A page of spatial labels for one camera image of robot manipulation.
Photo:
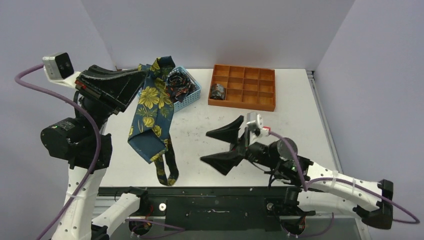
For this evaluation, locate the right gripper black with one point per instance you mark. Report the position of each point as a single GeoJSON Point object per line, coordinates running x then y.
{"type": "Point", "coordinates": [241, 143]}

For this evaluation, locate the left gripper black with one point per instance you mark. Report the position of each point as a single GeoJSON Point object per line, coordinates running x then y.
{"type": "Point", "coordinates": [119, 86]}

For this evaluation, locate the blue yellow floral tie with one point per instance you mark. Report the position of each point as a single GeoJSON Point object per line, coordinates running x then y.
{"type": "Point", "coordinates": [149, 133]}

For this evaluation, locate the orange wooden compartment tray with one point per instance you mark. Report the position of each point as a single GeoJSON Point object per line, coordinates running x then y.
{"type": "Point", "coordinates": [247, 87]}

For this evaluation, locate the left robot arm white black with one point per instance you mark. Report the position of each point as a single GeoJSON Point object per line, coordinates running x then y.
{"type": "Point", "coordinates": [78, 141]}

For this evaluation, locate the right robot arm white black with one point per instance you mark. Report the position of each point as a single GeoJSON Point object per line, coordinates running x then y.
{"type": "Point", "coordinates": [315, 188]}

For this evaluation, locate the dark patterned tie in basket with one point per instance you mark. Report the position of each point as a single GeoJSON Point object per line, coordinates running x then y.
{"type": "Point", "coordinates": [179, 86]}

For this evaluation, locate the rolled dark patterned tie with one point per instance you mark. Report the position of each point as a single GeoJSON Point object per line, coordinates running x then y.
{"type": "Point", "coordinates": [217, 92]}

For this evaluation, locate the blue plastic basket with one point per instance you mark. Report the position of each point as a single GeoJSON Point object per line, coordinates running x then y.
{"type": "Point", "coordinates": [153, 97]}

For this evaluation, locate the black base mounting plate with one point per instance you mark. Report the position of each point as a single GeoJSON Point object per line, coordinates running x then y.
{"type": "Point", "coordinates": [223, 208]}

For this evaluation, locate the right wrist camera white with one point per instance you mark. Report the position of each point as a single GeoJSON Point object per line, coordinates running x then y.
{"type": "Point", "coordinates": [256, 126]}

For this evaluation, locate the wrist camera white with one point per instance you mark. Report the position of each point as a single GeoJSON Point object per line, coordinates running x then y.
{"type": "Point", "coordinates": [59, 69]}
{"type": "Point", "coordinates": [256, 126]}

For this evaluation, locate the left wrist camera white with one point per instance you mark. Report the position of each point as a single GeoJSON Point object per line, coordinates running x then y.
{"type": "Point", "coordinates": [59, 69]}

